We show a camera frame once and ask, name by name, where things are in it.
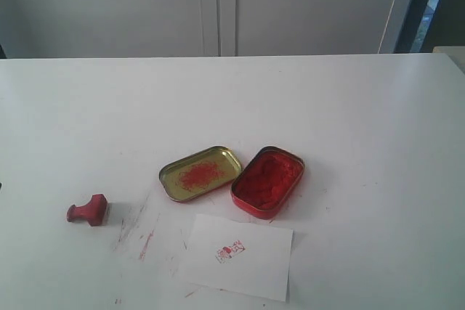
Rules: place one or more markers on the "beige side table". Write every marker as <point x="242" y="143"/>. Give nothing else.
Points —
<point x="455" y="53"/>

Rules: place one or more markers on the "gold tin lid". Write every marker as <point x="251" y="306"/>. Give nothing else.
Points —
<point x="199" y="173"/>

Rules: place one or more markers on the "white paper sheet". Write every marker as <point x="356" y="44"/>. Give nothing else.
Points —
<point x="245" y="258"/>

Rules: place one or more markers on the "red ink pad tin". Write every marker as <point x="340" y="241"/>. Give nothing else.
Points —
<point x="267" y="182"/>

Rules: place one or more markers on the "white cabinet doors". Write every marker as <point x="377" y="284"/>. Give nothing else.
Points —
<point x="198" y="28"/>

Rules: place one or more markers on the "red stamp block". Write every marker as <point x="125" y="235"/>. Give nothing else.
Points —
<point x="92" y="212"/>

